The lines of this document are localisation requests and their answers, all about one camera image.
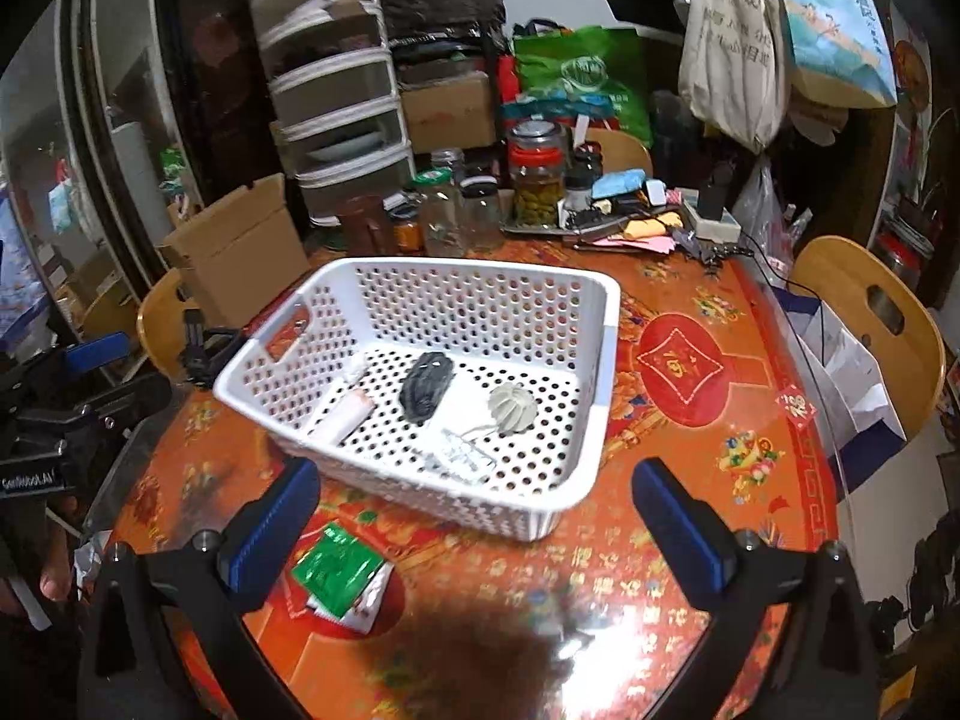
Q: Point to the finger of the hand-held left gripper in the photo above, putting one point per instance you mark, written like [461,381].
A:
[97,352]
[112,401]

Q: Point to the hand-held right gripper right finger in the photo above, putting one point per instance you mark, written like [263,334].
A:
[690,540]

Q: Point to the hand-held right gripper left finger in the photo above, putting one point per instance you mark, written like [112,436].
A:
[270,532]

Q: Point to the green foil packet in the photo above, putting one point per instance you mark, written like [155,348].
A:
[334,566]

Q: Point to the white cloth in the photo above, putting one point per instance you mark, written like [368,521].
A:
[341,416]

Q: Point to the grey ribbed soft ball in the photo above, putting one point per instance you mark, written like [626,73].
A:
[514,406]

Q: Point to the white tissue packet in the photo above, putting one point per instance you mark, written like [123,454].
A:
[465,412]

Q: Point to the white perforated plastic basket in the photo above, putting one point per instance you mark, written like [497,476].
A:
[487,307]

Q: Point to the person's left hand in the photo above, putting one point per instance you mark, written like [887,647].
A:
[58,566]

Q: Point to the wooden chair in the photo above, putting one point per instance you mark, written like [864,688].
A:
[622,154]
[840,270]
[157,330]

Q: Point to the black phone stand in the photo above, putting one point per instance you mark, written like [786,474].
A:
[206,352]

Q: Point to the open cardboard box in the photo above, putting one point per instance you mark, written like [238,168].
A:
[240,247]

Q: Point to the dark glass-door cabinet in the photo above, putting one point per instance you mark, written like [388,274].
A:
[97,150]

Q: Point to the white paper bag blue trim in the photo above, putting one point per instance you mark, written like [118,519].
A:
[847,382]

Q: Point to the brown mug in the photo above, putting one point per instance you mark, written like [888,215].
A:
[364,225]

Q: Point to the yellow cloth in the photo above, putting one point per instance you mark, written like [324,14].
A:
[656,225]

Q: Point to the small jar orange contents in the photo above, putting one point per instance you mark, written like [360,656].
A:
[405,231]

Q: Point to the clear plastic bag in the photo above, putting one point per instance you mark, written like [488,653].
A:
[761,210]

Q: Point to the white stacked drawer tower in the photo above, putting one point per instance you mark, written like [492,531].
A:
[330,90]

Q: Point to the glass jar green lid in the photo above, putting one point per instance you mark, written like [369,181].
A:
[440,214]

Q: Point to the teal cloth bundle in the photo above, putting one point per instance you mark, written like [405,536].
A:
[619,184]

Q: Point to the small bottle black lid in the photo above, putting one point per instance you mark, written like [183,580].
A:
[577,191]

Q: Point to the glass jar black lid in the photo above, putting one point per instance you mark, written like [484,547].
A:
[481,217]

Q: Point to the large glass pickle jar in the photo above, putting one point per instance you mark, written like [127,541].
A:
[536,180]

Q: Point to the brown cardboard box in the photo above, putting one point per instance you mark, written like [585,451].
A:
[450,112]

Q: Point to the green shopping bag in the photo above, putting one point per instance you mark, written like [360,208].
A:
[585,75]

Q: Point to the beige tote bag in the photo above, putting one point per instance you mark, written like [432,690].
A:
[731,52]

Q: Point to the blue illustrated paper bag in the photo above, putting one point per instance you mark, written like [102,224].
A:
[829,22]

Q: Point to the round red wall ornament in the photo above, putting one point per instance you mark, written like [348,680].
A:
[911,79]

